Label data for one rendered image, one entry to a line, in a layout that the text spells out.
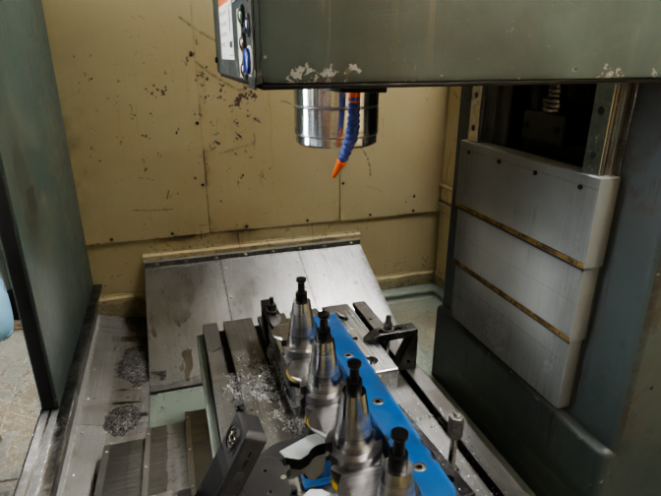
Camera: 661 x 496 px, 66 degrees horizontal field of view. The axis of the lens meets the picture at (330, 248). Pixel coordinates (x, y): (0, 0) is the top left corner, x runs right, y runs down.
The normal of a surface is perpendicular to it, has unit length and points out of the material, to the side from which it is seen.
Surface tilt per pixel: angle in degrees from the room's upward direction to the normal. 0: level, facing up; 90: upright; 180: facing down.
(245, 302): 24
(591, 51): 90
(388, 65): 90
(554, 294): 91
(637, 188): 90
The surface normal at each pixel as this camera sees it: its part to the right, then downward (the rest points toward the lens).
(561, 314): -0.96, 0.07
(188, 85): 0.30, 0.34
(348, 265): 0.12, -0.72
